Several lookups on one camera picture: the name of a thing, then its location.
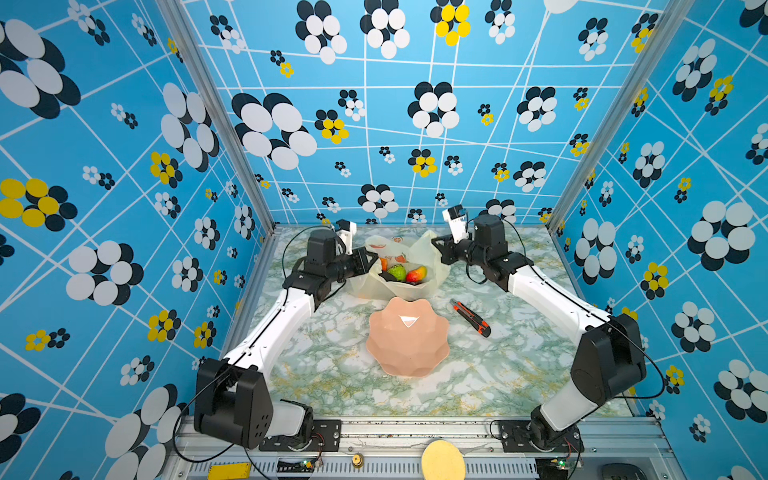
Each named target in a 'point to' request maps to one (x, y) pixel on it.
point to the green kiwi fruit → (399, 271)
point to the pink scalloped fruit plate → (408, 338)
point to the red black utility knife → (480, 325)
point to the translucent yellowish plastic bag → (380, 284)
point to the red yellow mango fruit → (418, 275)
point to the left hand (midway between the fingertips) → (380, 256)
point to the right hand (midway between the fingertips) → (435, 242)
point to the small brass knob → (358, 460)
